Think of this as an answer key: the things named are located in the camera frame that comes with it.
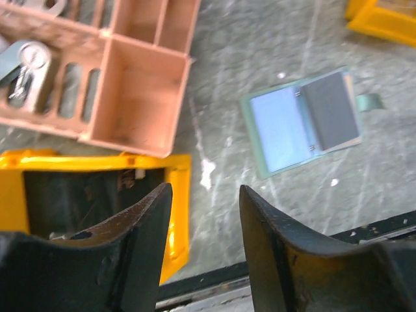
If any pink file organizer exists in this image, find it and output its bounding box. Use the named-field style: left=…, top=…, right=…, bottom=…
left=1, top=0, right=200, bottom=158

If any black credit card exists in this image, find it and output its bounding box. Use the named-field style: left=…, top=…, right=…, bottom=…
left=300, top=71, right=360, bottom=151

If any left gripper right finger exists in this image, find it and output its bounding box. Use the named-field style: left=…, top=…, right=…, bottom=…
left=239, top=185, right=415, bottom=311

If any aluminium rail frame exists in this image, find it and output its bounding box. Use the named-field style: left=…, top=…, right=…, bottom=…
left=156, top=212, right=415, bottom=311

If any silver clip in organizer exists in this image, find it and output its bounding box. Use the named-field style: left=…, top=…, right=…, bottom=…
left=1, top=40, right=56, bottom=113

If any yellow bin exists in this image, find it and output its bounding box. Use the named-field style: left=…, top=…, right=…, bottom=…
left=345, top=0, right=415, bottom=47
left=1, top=149, right=191, bottom=282

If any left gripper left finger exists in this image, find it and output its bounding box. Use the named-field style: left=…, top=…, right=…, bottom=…
left=1, top=183, right=172, bottom=311

